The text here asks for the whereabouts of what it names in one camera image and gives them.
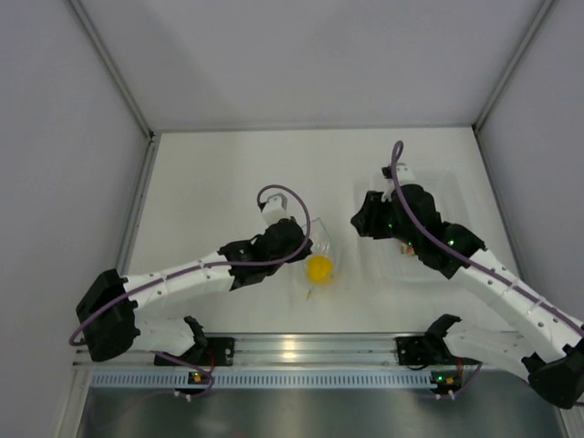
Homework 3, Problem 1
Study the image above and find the white slotted cable duct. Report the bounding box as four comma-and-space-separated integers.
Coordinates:
90, 370, 458, 390

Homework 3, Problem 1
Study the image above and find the clear plastic basket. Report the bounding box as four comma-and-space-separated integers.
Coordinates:
354, 167, 474, 284

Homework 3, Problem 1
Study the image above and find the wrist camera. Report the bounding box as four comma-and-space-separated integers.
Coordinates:
381, 162, 416, 202
260, 193, 290, 226

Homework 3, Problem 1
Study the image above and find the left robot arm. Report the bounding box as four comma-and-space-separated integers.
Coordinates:
69, 218, 312, 366

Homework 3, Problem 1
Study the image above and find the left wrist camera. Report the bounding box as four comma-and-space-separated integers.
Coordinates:
260, 193, 290, 226

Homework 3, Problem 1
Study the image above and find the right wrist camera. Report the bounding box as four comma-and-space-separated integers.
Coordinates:
381, 162, 416, 202

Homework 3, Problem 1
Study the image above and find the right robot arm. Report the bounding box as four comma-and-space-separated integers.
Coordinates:
350, 184, 583, 410

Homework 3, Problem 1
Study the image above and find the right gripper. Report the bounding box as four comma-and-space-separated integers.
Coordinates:
351, 191, 420, 249

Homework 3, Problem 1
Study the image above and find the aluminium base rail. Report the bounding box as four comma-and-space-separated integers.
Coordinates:
73, 323, 572, 369

